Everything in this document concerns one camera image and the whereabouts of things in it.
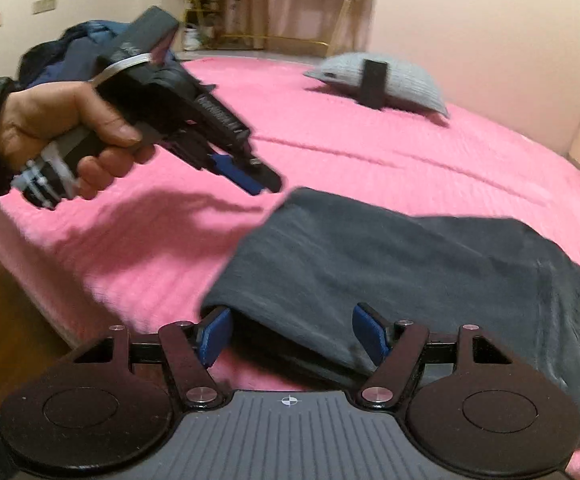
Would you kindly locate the pile of dark blue clothes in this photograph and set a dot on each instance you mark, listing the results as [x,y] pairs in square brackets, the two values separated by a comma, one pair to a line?
[69,55]

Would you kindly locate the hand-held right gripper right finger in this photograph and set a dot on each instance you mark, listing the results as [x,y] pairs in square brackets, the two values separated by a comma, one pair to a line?
[367,332]

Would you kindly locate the dark grey pants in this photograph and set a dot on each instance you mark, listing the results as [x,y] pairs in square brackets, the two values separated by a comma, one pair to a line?
[395,270]

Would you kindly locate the yellow metal rack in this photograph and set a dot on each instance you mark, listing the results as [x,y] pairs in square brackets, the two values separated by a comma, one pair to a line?
[250,37]

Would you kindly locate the person's left hand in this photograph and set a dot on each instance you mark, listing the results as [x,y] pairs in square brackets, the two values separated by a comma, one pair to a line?
[49,115]

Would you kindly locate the light grey knitted cloth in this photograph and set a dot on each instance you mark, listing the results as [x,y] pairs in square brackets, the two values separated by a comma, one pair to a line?
[410,82]

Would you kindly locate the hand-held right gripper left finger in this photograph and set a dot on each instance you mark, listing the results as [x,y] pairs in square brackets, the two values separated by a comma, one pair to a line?
[215,335]

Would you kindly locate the pink curtain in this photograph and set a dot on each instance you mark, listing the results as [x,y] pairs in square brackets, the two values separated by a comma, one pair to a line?
[315,0]

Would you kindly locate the pink fluffy blanket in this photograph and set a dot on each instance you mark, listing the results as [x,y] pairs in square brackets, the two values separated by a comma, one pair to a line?
[370,150]

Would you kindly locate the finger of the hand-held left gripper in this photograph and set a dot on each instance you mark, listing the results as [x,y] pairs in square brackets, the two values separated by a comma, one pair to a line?
[265,175]
[237,172]

